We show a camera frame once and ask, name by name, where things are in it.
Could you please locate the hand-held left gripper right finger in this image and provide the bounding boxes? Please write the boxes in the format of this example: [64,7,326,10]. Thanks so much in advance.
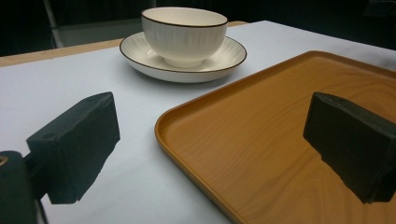
[303,91,396,204]

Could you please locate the metal stand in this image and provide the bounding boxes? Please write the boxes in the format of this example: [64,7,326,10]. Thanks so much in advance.
[42,0,64,49]

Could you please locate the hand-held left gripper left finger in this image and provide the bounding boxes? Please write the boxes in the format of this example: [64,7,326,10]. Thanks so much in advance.
[24,91,121,205]

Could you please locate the brown wooden tray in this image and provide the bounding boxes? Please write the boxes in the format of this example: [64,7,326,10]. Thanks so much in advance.
[154,49,396,224]

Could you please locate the white plate dark rim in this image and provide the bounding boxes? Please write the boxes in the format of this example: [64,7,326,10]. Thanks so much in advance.
[119,32,248,84]

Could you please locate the white ribbed bowl dark rim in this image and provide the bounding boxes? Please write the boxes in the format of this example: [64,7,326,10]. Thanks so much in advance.
[140,7,229,69]

